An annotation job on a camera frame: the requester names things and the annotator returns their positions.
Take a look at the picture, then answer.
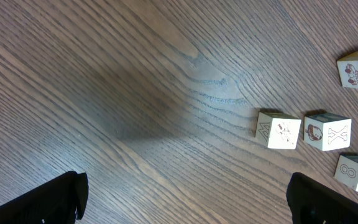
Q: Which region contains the wooden block red side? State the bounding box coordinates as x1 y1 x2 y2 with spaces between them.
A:
334 154 358 192

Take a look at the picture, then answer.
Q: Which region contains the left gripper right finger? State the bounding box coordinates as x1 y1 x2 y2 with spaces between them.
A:
286 172 358 224

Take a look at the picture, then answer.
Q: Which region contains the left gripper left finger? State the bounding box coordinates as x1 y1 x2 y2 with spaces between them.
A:
0 171 89 224

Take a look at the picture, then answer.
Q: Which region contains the wooden block yellow S side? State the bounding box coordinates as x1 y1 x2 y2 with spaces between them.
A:
255 111 301 150

